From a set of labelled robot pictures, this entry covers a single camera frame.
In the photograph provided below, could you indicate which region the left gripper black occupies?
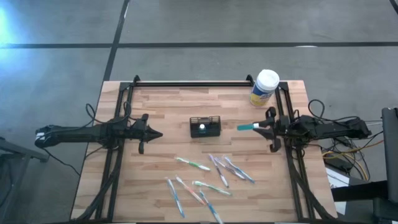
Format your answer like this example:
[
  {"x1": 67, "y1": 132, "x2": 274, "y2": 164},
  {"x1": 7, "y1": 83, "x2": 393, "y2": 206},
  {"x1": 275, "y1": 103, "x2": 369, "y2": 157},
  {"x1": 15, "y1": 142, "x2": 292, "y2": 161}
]
[{"x1": 132, "y1": 113, "x2": 164, "y2": 155}]

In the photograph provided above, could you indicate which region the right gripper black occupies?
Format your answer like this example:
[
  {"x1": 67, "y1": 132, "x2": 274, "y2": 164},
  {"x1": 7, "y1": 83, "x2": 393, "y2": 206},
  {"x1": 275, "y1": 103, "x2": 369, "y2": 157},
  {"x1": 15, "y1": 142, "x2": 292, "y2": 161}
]
[{"x1": 252, "y1": 106, "x2": 292, "y2": 154}]

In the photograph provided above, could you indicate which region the green toothbrush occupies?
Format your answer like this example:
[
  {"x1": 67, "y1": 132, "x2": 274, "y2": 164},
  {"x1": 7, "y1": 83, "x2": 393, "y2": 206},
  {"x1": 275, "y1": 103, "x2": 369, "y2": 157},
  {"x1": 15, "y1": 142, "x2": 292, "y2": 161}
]
[
  {"x1": 174, "y1": 156, "x2": 211, "y2": 172},
  {"x1": 192, "y1": 180, "x2": 233, "y2": 197}
]

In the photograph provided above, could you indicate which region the grey toothbrush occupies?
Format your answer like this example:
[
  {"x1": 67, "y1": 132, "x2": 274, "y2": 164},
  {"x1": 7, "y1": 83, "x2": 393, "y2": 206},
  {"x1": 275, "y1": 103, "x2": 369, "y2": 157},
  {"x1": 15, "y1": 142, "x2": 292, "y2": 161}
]
[{"x1": 215, "y1": 157, "x2": 246, "y2": 180}]

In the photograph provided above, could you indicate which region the purple red toothbrush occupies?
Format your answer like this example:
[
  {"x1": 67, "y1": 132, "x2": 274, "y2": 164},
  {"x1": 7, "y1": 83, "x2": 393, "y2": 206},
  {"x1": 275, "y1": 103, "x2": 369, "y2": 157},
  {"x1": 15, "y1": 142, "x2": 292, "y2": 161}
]
[{"x1": 209, "y1": 154, "x2": 230, "y2": 189}]

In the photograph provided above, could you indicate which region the orange toothbrush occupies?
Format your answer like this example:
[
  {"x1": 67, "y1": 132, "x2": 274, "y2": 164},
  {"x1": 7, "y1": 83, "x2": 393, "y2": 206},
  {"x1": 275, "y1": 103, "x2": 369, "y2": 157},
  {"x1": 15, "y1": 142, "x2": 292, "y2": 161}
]
[{"x1": 175, "y1": 175, "x2": 206, "y2": 206}]

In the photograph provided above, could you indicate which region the white and yellow canister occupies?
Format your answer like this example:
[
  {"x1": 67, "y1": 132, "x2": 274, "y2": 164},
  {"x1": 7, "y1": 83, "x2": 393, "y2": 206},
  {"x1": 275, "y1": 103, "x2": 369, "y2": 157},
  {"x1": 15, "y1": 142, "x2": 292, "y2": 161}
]
[{"x1": 249, "y1": 68, "x2": 280, "y2": 108}]

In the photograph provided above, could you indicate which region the clear plastic wrapper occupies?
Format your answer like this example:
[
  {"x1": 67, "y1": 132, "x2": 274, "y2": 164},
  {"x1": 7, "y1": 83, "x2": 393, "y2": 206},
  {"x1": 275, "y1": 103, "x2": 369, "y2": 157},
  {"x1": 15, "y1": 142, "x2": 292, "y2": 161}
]
[{"x1": 165, "y1": 176, "x2": 187, "y2": 219}]

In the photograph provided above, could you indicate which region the black power brick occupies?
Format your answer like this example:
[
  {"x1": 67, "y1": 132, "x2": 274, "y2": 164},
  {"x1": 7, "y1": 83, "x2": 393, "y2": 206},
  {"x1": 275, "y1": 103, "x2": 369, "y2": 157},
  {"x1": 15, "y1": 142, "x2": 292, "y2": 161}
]
[{"x1": 325, "y1": 155, "x2": 354, "y2": 174}]

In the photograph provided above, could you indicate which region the white paper sheet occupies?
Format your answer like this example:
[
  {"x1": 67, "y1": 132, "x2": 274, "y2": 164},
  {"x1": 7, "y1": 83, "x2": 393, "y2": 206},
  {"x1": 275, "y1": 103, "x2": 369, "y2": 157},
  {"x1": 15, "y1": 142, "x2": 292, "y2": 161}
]
[{"x1": 325, "y1": 167, "x2": 351, "y2": 189}]

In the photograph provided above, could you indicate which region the black beam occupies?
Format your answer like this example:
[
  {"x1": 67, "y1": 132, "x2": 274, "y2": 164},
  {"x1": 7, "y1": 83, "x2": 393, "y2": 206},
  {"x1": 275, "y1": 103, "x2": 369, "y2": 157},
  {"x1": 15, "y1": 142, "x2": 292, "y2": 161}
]
[{"x1": 331, "y1": 179, "x2": 389, "y2": 202}]

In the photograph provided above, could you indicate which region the dark grey equipment panel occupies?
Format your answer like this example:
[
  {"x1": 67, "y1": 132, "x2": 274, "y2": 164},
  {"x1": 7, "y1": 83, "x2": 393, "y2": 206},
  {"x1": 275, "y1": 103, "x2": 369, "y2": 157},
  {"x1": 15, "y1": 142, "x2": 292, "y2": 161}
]
[{"x1": 381, "y1": 107, "x2": 398, "y2": 205}]

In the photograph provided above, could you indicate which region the black metal stand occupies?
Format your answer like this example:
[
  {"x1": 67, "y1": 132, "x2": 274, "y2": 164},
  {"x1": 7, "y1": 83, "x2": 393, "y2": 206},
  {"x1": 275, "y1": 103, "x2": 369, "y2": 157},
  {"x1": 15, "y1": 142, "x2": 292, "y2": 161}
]
[{"x1": 0, "y1": 136, "x2": 50, "y2": 224}]

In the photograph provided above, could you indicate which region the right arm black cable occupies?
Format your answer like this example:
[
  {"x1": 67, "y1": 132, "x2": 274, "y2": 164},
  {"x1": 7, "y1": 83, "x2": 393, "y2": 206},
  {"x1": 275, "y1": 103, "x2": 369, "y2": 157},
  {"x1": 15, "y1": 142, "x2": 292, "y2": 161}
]
[{"x1": 307, "y1": 98, "x2": 358, "y2": 123}]

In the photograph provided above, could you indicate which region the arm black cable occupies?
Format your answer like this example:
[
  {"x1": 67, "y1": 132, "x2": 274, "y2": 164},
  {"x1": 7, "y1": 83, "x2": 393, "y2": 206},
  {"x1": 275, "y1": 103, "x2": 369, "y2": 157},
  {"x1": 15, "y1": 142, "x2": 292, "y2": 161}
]
[
  {"x1": 85, "y1": 101, "x2": 134, "y2": 126},
  {"x1": 307, "y1": 98, "x2": 358, "y2": 123}
]

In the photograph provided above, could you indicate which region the black wire toothbrush caddy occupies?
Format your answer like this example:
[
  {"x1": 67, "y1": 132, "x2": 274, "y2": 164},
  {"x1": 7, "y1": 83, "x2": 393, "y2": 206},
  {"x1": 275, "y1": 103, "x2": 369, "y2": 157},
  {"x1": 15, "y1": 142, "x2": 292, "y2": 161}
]
[{"x1": 189, "y1": 115, "x2": 222, "y2": 139}]

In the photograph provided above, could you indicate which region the black aluminium table frame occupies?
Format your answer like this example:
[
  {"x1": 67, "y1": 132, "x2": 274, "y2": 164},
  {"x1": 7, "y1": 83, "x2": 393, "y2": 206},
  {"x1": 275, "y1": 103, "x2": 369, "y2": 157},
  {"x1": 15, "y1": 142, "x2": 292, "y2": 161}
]
[{"x1": 74, "y1": 74, "x2": 338, "y2": 223}]

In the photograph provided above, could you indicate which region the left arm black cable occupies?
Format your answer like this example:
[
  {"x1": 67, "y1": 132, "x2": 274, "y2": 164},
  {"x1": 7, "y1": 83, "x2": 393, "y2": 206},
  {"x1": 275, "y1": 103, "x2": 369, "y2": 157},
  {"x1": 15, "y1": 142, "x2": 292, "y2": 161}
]
[{"x1": 85, "y1": 101, "x2": 134, "y2": 126}]

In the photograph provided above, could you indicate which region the black floor cable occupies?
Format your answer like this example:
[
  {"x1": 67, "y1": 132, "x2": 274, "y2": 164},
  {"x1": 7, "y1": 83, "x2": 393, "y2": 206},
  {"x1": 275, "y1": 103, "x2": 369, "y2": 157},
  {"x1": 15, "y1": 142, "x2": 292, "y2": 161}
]
[{"x1": 41, "y1": 146, "x2": 105, "y2": 176}]

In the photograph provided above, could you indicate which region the yellow cable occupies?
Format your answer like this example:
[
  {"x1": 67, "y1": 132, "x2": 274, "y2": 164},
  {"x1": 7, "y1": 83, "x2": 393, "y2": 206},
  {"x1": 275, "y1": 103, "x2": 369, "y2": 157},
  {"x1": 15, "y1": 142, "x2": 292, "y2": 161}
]
[{"x1": 322, "y1": 139, "x2": 385, "y2": 182}]

